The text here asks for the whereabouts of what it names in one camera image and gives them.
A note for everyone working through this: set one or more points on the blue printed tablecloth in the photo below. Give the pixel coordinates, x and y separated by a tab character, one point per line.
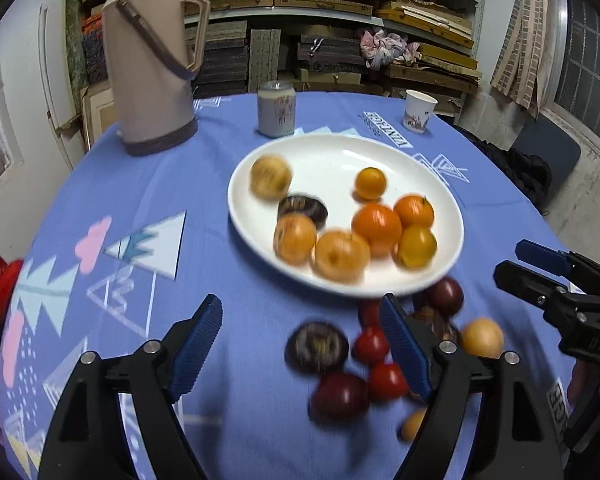
180	185

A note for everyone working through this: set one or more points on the pink crumpled cloth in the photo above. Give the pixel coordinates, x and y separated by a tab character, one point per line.
387	45

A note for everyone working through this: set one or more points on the red cherry tomato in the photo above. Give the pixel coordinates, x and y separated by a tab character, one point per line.
371	344
369	310
388	380

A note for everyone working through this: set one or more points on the dark red plum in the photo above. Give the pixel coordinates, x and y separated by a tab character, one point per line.
340	396
445	296

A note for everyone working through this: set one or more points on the beige thermos jug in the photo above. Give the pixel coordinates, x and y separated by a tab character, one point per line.
145	85

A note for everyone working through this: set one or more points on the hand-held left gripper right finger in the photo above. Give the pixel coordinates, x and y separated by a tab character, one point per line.
405	350

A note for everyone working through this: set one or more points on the cardboard sheets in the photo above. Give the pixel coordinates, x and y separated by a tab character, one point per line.
97	110

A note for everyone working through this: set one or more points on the brick pattern sheet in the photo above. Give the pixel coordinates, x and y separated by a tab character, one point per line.
525	50

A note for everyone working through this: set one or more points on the tan spotted round fruit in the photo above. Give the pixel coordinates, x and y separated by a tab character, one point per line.
342	255
294	238

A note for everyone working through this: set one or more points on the small yellow passion fruit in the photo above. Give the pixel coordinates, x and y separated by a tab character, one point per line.
414	425

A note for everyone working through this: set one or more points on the silver drink can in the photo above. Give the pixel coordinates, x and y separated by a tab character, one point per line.
276	110

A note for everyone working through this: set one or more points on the black garment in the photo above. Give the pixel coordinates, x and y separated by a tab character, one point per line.
525	175

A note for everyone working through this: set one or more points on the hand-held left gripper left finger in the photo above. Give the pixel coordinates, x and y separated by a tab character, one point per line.
197	345

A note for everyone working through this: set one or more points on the window with metal grille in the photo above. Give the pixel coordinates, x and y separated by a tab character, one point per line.
590	75

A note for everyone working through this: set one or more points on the white plate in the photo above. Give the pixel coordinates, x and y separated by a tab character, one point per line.
320	160

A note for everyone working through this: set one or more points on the green marbled board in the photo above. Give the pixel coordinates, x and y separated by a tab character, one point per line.
75	40

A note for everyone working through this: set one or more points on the orange mandarin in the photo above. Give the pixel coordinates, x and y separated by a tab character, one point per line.
414	210
376	229

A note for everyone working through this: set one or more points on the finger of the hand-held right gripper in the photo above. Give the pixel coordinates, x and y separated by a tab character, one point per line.
525	282
540	257

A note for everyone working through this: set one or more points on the yellow-orange citrus fruit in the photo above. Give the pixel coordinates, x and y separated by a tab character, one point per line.
417	246
370	183

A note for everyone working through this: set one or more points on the person's right hand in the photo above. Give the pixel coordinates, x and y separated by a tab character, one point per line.
577	385

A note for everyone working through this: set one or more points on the white paper cup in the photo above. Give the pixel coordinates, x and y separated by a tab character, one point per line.
420	115

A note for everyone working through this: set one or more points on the dark blue chair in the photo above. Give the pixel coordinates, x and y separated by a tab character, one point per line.
555	145

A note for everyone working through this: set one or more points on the white metal shelf rack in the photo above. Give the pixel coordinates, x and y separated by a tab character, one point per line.
260	16

